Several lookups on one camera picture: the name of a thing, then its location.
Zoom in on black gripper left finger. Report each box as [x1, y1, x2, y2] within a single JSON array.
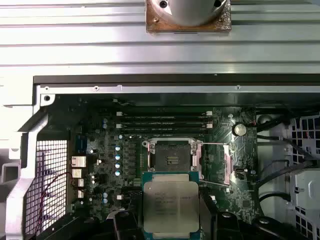
[[37, 210, 145, 240]]

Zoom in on metal socket cover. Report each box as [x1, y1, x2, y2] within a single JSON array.
[[223, 144, 235, 187]]

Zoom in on black cable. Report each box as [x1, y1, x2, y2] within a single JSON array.
[[257, 159, 316, 192]]

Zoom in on silver CPU chip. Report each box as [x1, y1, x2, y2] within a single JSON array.
[[141, 171, 201, 240]]

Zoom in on silver rear port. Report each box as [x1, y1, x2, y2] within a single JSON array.
[[71, 156, 87, 168]]

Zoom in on green motherboard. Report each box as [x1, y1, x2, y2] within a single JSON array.
[[69, 99, 258, 226]]

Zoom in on black RAM slot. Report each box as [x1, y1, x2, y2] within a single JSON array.
[[116, 109, 213, 118], [119, 127, 210, 135], [116, 122, 213, 130], [119, 116, 210, 124]]

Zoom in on brown square base plate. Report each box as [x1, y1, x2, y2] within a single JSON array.
[[145, 0, 232, 36]]

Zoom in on red and black wire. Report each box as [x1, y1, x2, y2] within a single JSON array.
[[34, 171, 74, 236]]

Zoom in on round coin cell battery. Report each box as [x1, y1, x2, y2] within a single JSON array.
[[231, 122, 248, 137]]

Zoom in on metal drive cage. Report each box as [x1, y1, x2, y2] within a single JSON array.
[[287, 114, 320, 240]]

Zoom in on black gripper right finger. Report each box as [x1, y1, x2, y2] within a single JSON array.
[[199, 193, 285, 240]]

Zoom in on blue rear port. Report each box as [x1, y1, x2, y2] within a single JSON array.
[[74, 134, 89, 155]]

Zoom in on black PC case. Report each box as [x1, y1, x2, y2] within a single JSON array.
[[0, 73, 320, 240]]

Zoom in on CPU socket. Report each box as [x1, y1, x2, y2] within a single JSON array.
[[141, 138, 204, 176]]

